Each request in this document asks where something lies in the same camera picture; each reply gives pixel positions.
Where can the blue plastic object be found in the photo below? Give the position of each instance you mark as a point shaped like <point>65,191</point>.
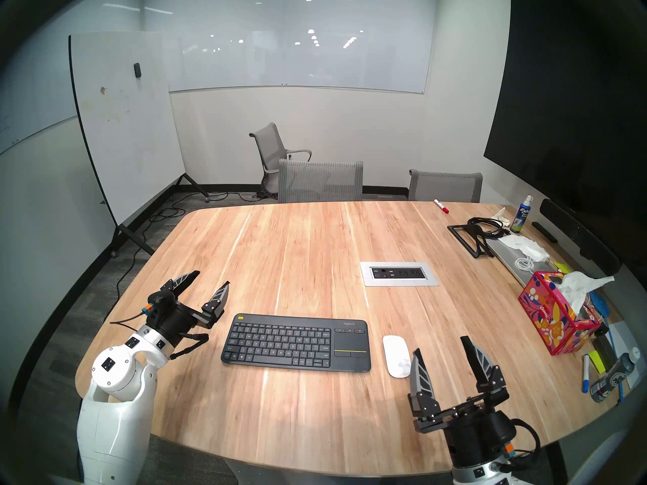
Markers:
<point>600,304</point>

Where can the colourful floral tissue box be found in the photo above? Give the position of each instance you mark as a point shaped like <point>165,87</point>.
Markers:
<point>548,312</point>

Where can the black table leg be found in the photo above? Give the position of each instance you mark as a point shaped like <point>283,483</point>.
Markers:
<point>556,464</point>

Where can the small yellow sticky note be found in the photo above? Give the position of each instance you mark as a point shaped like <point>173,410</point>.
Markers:
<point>562,268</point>

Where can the white paper sheet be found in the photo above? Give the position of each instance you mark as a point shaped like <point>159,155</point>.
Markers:
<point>624,340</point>

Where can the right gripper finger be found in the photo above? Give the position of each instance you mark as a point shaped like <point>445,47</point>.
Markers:
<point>488,380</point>
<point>423,395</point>

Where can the silver table power outlet box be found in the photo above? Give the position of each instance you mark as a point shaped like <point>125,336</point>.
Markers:
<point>399,274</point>

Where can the silver closed laptop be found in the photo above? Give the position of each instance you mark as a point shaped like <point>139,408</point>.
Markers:
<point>508,259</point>

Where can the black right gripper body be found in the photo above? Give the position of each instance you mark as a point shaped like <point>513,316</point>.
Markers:
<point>475,433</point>

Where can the whiteboard cleaner spray bottle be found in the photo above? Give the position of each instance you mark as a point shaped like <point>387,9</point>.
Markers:
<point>520,217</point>

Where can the black video conference bar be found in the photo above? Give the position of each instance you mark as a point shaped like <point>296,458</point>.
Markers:
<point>581,236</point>

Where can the yellow sticky note pad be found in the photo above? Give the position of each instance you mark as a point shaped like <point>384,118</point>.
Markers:
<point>597,361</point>

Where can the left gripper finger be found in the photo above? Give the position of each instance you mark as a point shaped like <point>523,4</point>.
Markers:
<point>182,283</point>
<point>216,304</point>

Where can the red whiteboard marker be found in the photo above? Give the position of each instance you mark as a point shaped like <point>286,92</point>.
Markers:
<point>441,206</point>

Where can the large glass wall whiteboard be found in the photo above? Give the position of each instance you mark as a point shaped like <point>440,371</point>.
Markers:
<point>303,59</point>

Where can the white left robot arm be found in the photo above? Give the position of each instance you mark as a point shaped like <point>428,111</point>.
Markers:
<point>111,428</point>

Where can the blue whiteboard marker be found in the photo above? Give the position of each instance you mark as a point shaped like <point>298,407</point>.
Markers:
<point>585,373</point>

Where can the white computer mouse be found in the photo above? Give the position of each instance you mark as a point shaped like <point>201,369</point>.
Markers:
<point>395,355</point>

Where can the crumpled white tissue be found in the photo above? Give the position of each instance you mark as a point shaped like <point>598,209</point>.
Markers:
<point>501,215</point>

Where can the side glass wall board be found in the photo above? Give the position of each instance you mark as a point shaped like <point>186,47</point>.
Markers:
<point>30,85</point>

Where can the grey office chair with armrests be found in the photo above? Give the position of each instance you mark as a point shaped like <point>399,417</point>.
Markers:
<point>265,145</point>

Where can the grey mesh chair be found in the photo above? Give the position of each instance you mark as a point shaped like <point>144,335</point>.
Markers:
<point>321,182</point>
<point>445,187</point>

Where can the black laptop stand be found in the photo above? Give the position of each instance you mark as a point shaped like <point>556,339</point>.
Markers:
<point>467,241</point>

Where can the mobile whiteboard on black stand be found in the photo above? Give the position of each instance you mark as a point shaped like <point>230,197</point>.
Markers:
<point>126,135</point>

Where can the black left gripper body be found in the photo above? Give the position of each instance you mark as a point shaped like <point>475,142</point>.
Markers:
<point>169,317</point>

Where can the large black wall screen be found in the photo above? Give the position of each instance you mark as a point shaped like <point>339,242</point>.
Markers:
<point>571,110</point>

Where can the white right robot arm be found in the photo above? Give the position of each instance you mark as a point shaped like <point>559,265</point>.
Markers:
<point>480,476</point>

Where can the grey mesh chair right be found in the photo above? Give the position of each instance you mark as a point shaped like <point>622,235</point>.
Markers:
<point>445,187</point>

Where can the white tissue sheet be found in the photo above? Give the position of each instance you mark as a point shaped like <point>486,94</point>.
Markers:
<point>581,287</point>

